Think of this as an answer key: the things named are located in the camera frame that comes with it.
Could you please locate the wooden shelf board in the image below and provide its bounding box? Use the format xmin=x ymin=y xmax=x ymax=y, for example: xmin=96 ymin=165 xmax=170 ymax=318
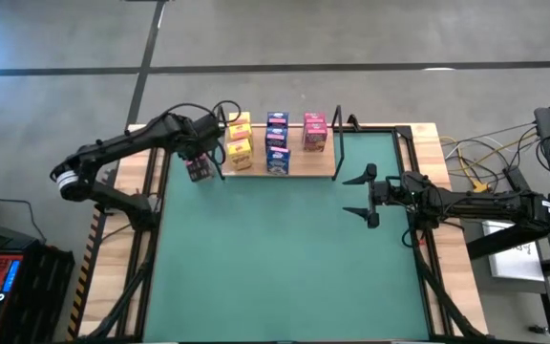
xmin=221 ymin=125 xmax=338 ymax=179

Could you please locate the blue Frosted Flakes cereal box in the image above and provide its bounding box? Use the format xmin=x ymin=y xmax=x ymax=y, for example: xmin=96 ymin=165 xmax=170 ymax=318
xmin=266 ymin=111 xmax=290 ymax=128
xmin=265 ymin=145 xmax=292 ymax=176
xmin=264 ymin=125 xmax=289 ymax=149

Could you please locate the red black equipment case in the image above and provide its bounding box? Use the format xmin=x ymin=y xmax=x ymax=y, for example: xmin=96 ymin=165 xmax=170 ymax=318
xmin=0 ymin=224 xmax=76 ymax=344

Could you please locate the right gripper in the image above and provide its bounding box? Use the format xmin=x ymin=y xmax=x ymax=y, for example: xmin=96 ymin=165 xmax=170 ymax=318
xmin=343 ymin=164 xmax=424 ymax=228

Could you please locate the black metal table frame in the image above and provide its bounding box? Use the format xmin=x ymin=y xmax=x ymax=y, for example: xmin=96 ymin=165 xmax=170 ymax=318
xmin=76 ymin=124 xmax=491 ymax=344

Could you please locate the black power brick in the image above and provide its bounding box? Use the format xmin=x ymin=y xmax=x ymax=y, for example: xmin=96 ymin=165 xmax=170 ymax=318
xmin=502 ymin=164 xmax=537 ymax=202

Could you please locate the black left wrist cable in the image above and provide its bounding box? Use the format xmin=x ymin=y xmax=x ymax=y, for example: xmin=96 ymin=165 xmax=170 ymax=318
xmin=159 ymin=98 xmax=243 ymax=126

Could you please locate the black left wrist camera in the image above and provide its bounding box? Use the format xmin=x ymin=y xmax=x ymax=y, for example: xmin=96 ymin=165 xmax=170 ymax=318
xmin=192 ymin=114 xmax=224 ymax=142

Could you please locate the black slanted beam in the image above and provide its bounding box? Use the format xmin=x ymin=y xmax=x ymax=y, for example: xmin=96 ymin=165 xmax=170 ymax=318
xmin=465 ymin=222 xmax=550 ymax=262

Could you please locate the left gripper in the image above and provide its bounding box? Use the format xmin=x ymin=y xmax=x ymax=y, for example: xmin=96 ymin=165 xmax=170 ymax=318
xmin=175 ymin=117 xmax=222 ymax=183

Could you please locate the teal table mat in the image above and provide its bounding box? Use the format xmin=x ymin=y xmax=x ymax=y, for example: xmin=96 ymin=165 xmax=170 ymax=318
xmin=143 ymin=131 xmax=432 ymax=341

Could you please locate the yellow black hazard tape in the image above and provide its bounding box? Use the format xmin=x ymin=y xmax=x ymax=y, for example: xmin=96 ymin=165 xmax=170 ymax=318
xmin=66 ymin=169 xmax=116 ymax=341

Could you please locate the black metal shelf frame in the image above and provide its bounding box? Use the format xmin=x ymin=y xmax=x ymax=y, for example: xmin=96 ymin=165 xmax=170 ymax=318
xmin=210 ymin=104 xmax=229 ymax=182
xmin=331 ymin=103 xmax=348 ymax=182

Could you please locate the white board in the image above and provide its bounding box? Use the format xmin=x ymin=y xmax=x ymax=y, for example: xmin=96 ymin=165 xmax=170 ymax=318
xmin=482 ymin=228 xmax=547 ymax=283

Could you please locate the yellow cable with connector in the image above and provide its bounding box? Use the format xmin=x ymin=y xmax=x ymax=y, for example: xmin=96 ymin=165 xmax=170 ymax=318
xmin=439 ymin=131 xmax=541 ymax=197

